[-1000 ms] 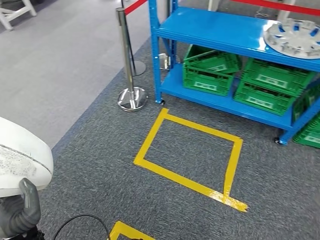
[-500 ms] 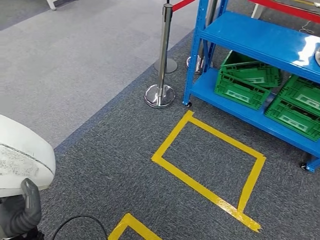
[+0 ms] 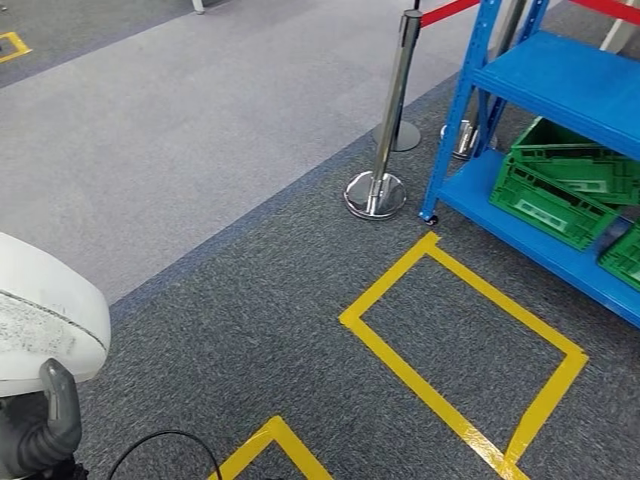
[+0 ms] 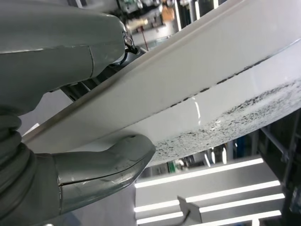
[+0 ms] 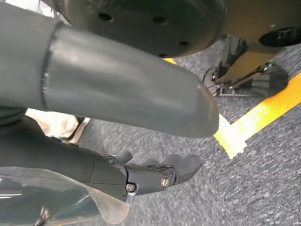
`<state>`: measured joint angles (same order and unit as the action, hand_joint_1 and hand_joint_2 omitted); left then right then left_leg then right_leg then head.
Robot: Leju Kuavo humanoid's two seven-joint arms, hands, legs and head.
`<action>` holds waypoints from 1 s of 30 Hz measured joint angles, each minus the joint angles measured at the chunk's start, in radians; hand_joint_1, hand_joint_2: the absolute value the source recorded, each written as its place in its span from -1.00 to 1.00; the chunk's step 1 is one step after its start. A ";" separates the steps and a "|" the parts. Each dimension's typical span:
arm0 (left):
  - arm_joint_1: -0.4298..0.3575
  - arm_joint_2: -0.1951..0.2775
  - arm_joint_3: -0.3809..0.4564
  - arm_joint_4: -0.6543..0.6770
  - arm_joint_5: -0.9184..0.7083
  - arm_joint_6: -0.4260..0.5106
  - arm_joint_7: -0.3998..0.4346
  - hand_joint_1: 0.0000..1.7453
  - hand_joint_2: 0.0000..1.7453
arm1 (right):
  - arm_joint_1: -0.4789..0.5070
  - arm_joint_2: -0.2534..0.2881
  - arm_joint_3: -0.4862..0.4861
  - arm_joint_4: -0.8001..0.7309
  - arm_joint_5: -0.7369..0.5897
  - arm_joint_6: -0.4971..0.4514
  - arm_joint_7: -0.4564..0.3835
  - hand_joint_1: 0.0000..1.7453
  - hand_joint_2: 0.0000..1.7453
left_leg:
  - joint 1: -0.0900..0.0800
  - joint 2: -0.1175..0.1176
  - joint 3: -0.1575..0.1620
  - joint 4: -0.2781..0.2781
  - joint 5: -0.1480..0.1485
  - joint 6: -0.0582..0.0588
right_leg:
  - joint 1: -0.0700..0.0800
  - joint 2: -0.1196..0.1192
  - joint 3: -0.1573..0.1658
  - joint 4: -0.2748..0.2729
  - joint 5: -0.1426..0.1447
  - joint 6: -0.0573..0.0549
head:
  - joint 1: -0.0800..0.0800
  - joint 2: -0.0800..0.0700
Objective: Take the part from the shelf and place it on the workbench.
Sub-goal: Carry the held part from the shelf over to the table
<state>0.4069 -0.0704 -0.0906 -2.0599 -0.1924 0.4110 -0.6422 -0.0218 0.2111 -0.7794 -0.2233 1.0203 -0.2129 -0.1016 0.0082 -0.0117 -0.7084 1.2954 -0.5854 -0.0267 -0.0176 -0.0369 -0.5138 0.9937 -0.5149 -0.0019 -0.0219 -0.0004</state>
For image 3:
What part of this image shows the chrome stanchion post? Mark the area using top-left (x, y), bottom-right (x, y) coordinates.
top-left (372, 119), bottom-right (422, 154)
top-left (439, 0), bottom-right (528, 162)
top-left (343, 9), bottom-right (423, 221)

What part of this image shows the green plastic crate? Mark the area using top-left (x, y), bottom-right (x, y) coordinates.
top-left (597, 221), bottom-right (640, 293)
top-left (488, 155), bottom-right (621, 252)
top-left (509, 117), bottom-right (640, 207)

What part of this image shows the blue metal shelf rack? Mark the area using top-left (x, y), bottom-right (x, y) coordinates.
top-left (419, 0), bottom-right (640, 329)

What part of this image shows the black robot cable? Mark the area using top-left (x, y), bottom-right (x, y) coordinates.
top-left (107, 430), bottom-right (223, 480)

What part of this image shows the white desk with steel bar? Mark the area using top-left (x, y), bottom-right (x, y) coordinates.
top-left (598, 0), bottom-right (640, 56)

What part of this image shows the white curved plastic car part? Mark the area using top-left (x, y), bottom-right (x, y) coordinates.
top-left (0, 231), bottom-right (112, 399)

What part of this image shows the long red barrier belt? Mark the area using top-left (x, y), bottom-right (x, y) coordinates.
top-left (570, 0), bottom-right (640, 26)

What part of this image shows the short red barrier belt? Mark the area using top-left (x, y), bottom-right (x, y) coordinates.
top-left (420, 0), bottom-right (481, 29)

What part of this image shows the yellow tape square outline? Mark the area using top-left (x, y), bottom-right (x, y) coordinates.
top-left (207, 415), bottom-right (334, 480)
top-left (0, 31), bottom-right (32, 66)

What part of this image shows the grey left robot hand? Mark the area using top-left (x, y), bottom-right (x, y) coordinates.
top-left (0, 357), bottom-right (84, 465)

